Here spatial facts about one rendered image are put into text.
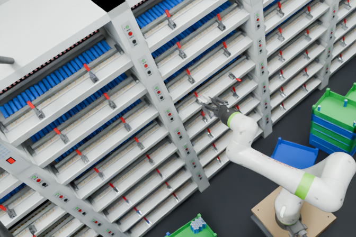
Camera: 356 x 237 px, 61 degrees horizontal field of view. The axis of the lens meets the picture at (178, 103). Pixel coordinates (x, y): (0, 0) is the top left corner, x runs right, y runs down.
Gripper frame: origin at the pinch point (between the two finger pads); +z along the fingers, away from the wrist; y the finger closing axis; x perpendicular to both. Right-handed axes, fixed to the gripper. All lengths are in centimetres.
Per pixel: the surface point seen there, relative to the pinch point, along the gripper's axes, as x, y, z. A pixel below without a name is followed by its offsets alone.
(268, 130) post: -88, 50, 22
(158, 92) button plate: 22.2, -20.9, 1.3
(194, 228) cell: -89, -47, -1
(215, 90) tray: -7.3, 12.9, 9.6
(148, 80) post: 31.9, -22.7, 0.1
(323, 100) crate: -60, 78, -11
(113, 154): -2, -58, 13
